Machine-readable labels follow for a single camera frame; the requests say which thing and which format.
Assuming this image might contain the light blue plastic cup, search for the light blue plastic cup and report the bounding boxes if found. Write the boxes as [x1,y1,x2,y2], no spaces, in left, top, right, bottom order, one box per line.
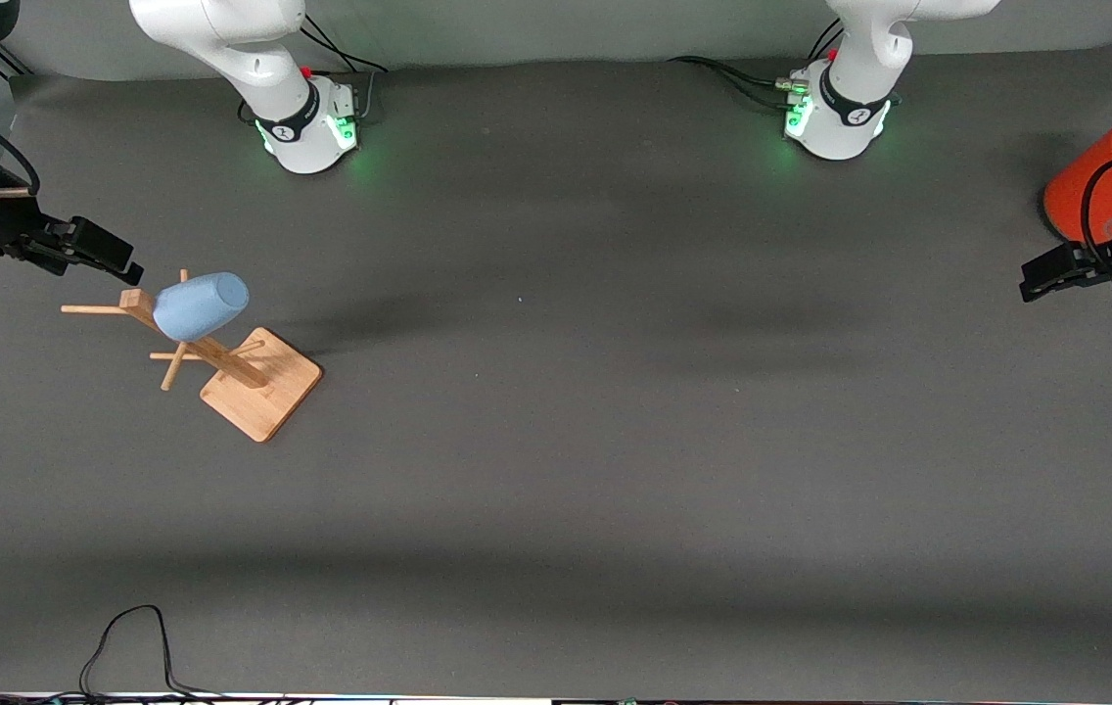
[153,272,251,343]

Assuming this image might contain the wooden cup rack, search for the wooden cup rack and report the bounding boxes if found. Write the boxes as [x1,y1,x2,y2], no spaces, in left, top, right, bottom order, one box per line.
[62,269,324,444]

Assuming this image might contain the dark grey table mat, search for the dark grey table mat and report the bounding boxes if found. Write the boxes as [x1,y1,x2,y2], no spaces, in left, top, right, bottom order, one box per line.
[0,44,1112,698]

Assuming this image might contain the black looped cable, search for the black looped cable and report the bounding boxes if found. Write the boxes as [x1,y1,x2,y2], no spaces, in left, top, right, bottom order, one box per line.
[78,605,224,701]

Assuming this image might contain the black left arm base cables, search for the black left arm base cables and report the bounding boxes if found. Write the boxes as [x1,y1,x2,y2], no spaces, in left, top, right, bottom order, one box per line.
[666,18,846,111]

